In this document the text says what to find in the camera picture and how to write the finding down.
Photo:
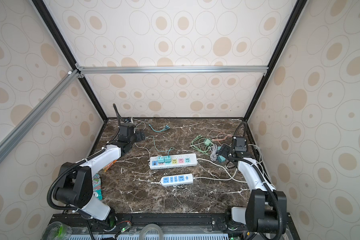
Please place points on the horizontal aluminium bar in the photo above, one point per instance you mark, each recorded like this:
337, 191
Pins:
172, 70

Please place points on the teal snack bag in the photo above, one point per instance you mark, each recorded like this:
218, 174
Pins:
97, 186

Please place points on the tape roll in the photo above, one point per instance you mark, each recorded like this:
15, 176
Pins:
271, 233

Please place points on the teal charger plug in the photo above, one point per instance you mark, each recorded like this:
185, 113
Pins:
160, 160

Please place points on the orange snack bag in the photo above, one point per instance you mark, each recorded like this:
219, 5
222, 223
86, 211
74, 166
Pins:
108, 166

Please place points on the white multicolour power strip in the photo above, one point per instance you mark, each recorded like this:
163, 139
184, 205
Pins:
178, 161

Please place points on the clear plastic cup green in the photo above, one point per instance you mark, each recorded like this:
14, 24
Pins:
57, 231

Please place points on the light green charger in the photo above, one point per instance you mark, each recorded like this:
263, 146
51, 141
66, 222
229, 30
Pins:
208, 142

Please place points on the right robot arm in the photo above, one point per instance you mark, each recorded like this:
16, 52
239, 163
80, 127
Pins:
266, 211

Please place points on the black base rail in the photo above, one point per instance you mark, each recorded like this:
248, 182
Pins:
199, 226

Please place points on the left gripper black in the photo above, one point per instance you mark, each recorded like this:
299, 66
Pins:
140, 137

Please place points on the white blue power strip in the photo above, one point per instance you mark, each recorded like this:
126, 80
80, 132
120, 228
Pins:
176, 180

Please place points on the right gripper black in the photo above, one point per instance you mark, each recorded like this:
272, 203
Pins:
225, 150

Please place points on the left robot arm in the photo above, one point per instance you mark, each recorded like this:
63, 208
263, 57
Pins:
73, 188

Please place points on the left diagonal aluminium bar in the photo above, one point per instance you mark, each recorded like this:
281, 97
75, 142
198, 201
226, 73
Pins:
14, 137

